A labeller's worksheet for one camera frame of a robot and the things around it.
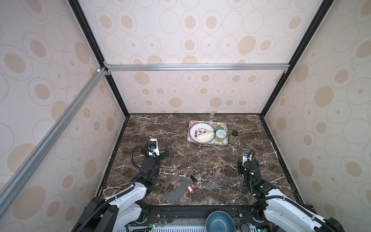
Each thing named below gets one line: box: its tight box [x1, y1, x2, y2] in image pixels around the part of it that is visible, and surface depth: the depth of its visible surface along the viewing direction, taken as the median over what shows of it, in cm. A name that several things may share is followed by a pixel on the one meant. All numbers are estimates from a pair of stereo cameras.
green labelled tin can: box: [215, 129, 227, 143], surface depth 102 cm
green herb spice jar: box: [228, 130, 239, 145], surface depth 99 cm
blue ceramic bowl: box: [205, 210, 236, 232], surface depth 71 cm
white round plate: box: [188, 121, 216, 144], surface depth 108 cm
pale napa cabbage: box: [197, 130, 215, 143], surface depth 104 cm
